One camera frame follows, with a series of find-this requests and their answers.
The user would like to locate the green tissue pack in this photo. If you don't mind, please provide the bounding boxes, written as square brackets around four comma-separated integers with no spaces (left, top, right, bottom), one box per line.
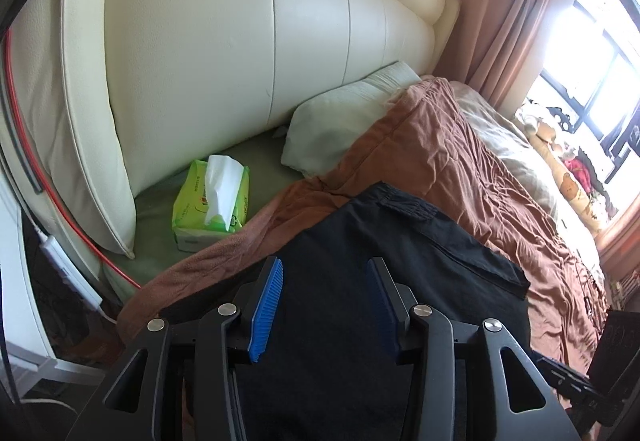
[171,154,250,253]

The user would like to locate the beige duvet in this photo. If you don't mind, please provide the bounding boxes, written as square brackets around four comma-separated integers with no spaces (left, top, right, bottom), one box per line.
[452,81,601,247]

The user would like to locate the white power strip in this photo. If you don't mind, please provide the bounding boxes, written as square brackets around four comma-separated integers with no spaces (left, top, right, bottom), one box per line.
[42,233,103,312]

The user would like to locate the red cable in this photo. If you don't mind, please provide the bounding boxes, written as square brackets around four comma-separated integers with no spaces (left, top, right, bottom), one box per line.
[5,28,143,294]

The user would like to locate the white pillow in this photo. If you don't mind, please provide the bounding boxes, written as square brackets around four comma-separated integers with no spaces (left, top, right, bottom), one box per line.
[280,61,423,179]

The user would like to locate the black window frame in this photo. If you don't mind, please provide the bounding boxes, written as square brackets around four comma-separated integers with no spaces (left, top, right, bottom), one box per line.
[537,4,640,172]

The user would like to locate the black pants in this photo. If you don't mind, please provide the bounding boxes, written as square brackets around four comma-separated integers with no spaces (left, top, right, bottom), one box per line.
[165,181,532,441]

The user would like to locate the red cloth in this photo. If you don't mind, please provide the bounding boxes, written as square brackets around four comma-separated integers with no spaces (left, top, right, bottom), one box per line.
[565,156,593,189]

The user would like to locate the cream padded headboard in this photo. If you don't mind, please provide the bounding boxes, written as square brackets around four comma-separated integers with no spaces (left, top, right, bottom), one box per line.
[0,0,461,257]

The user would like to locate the pink brown curtain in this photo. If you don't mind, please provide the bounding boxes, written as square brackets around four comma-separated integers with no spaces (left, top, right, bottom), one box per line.
[432,0,586,112]
[597,201,640,272]

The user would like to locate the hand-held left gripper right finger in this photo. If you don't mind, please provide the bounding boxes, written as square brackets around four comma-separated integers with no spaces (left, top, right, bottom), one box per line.
[366,257,576,441]

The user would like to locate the brown fleece blanket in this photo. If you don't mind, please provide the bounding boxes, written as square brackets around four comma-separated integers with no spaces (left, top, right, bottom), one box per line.
[117,76,608,427]

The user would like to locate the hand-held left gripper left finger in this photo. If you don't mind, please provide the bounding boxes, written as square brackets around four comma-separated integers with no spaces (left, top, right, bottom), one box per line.
[65,257,285,441]

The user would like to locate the bear print long pillow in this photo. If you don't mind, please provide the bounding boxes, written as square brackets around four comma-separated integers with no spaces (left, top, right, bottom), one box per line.
[520,106,608,234]

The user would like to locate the thin black cable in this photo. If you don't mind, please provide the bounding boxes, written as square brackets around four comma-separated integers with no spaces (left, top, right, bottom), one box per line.
[572,251,608,322]

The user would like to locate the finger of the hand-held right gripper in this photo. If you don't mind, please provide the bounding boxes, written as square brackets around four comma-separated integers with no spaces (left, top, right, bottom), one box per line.
[532,353,601,417]

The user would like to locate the green bed sheet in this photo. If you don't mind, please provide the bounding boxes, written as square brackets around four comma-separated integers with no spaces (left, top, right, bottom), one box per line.
[102,124,308,287]

